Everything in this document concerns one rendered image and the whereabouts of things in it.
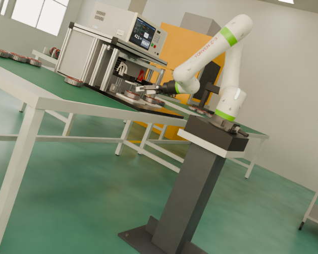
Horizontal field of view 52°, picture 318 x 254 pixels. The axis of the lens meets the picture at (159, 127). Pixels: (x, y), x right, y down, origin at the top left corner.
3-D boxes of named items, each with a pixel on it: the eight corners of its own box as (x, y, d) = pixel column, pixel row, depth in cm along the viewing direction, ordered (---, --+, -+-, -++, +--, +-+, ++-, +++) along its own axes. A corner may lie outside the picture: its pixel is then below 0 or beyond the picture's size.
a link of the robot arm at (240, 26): (254, 28, 191) (241, 11, 189) (259, 25, 178) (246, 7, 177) (229, 48, 194) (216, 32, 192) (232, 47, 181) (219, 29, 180)
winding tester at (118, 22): (158, 58, 255) (168, 33, 253) (126, 43, 217) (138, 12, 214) (121, 45, 273) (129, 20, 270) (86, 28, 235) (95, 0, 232)
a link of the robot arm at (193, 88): (201, 96, 202) (203, 80, 205) (193, 86, 191) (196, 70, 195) (180, 98, 208) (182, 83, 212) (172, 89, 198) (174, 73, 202)
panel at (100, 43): (138, 96, 275) (150, 62, 270) (84, 82, 217) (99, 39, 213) (137, 95, 275) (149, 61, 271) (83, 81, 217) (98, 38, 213)
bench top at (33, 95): (217, 131, 320) (219, 126, 319) (35, 108, 127) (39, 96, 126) (138, 96, 366) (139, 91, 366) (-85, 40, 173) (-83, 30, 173)
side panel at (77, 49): (84, 85, 219) (100, 39, 215) (81, 84, 217) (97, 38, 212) (56, 72, 232) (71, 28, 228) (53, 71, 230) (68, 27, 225)
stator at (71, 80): (63, 81, 194) (65, 76, 194) (64, 80, 205) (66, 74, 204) (81, 88, 197) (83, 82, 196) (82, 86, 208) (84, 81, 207)
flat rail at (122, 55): (162, 73, 262) (163, 70, 262) (116, 55, 208) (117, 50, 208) (160, 73, 263) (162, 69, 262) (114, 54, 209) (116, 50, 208)
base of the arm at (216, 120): (250, 141, 189) (255, 132, 188) (237, 138, 178) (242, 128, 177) (216, 123, 206) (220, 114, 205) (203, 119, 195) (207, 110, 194)
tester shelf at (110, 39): (165, 67, 264) (167, 62, 264) (115, 45, 205) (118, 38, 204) (124, 52, 285) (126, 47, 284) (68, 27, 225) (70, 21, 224)
